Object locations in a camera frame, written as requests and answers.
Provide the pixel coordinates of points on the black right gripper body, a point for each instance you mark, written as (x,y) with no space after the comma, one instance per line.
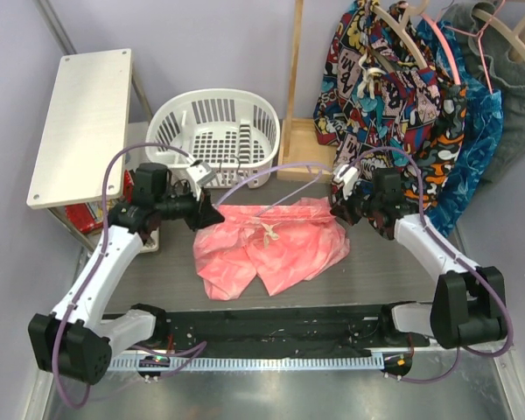
(365,205)

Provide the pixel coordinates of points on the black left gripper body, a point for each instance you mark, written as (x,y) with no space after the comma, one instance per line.
(178,206)

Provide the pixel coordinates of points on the lilac plastic hanger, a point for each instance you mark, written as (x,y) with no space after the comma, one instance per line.
(308,172)

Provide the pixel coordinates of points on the pink patterned shorts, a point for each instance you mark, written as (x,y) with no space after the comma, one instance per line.
(283,246)

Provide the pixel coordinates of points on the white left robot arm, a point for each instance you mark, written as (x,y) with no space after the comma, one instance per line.
(73,340)

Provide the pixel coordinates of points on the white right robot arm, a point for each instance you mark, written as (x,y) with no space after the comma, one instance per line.
(468,302)

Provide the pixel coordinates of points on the black orange camo shorts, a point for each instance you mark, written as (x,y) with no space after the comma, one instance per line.
(422,126)

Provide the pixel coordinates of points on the comic print shorts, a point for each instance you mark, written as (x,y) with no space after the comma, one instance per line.
(347,113)

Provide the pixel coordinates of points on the blue patterned shorts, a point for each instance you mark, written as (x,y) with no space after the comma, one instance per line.
(483,131)

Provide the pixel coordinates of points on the beige wooden hanger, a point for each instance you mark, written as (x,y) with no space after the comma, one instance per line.
(515,37)
(399,27)

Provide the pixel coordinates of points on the grey green shorts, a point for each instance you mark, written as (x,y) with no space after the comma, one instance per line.
(509,78)

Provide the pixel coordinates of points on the pink plastic hanger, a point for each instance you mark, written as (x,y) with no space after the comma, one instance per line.
(445,46)

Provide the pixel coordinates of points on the beige wooden hanger far right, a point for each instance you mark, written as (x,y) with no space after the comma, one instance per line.
(515,37)

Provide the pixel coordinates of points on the red book stack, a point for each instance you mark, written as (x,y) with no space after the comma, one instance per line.
(87,217)

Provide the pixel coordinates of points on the white side shelf table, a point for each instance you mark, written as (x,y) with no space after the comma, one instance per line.
(86,124)

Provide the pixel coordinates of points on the white plastic laundry basket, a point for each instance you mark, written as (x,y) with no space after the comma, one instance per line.
(236,132)

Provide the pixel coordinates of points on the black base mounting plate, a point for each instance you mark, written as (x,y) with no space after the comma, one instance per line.
(278,333)

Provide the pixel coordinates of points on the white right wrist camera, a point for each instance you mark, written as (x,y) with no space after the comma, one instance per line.
(344,178)

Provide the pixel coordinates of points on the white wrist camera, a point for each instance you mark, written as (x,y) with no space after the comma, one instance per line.
(199,174)
(344,178)

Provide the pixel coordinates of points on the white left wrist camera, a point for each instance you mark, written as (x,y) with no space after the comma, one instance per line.
(199,174)

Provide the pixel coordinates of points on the slotted white cable duct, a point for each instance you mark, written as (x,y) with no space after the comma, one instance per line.
(143,363)

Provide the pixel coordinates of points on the thin pink wire hanger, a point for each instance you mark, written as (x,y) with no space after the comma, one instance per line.
(470,22)

